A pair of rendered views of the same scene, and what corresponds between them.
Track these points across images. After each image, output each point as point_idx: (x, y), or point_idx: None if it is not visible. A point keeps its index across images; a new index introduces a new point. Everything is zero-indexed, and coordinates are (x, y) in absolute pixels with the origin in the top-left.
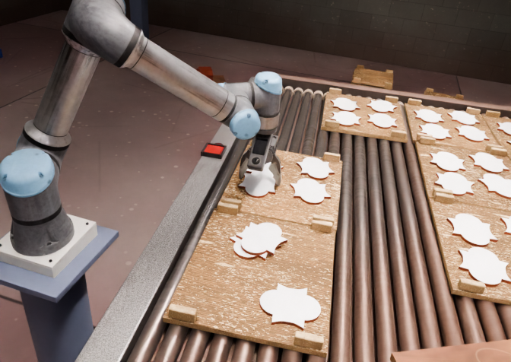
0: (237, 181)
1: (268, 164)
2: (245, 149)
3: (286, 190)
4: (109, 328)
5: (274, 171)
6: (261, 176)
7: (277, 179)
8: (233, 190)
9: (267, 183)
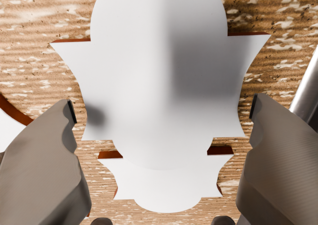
0: (262, 87)
1: (161, 194)
2: (235, 222)
3: (39, 95)
4: None
5: (31, 161)
6: (160, 138)
7: (42, 116)
8: None
9: (119, 98)
